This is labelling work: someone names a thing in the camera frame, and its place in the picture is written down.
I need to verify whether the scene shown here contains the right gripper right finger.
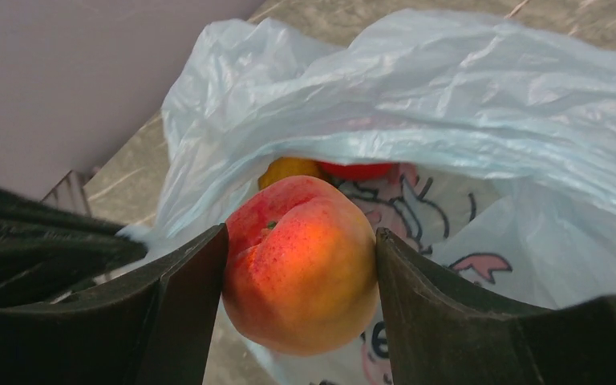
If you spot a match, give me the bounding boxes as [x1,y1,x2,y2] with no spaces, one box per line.
[376,228,616,384]

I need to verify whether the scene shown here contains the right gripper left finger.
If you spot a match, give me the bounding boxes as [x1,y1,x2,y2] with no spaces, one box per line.
[0,224,228,384]

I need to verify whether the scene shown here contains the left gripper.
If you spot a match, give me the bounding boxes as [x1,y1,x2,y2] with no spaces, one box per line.
[0,189,147,308]

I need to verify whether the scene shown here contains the blue plastic bag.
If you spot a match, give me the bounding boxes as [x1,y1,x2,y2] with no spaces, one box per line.
[116,9,616,385]

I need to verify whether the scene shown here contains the red fake fruit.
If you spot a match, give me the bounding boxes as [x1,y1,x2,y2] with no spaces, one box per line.
[318,161,394,181]

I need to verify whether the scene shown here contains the orange red fake peach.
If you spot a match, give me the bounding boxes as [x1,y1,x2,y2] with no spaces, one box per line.
[222,176,379,356]

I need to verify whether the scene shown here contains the orange fake fruit in bag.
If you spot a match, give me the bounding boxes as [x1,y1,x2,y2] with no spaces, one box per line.
[257,157,331,190]

